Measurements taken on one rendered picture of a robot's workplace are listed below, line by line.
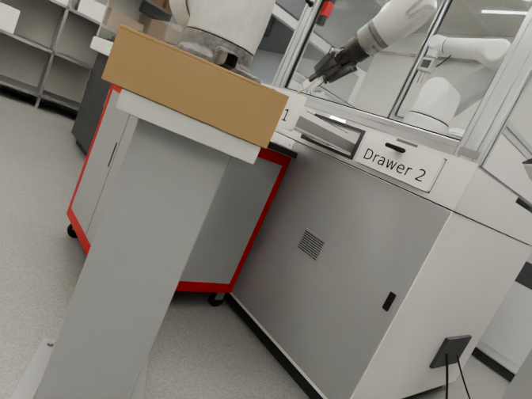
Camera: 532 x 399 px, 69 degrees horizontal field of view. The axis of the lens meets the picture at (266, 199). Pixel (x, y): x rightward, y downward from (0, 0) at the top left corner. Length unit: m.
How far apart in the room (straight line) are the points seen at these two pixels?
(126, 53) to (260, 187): 0.91
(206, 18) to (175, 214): 0.40
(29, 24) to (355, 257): 4.59
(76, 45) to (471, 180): 4.72
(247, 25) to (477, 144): 0.73
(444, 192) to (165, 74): 0.85
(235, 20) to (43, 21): 4.53
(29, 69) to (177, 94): 4.59
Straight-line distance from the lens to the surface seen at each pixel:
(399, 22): 1.20
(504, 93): 1.28
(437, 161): 1.26
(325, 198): 1.46
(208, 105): 0.76
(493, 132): 1.25
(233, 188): 1.46
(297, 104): 1.19
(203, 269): 1.57
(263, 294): 1.62
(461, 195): 1.22
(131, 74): 0.76
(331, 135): 1.34
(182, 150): 0.81
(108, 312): 0.95
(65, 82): 5.33
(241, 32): 0.84
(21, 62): 5.30
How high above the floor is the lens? 0.80
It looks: 10 degrees down
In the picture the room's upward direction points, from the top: 24 degrees clockwise
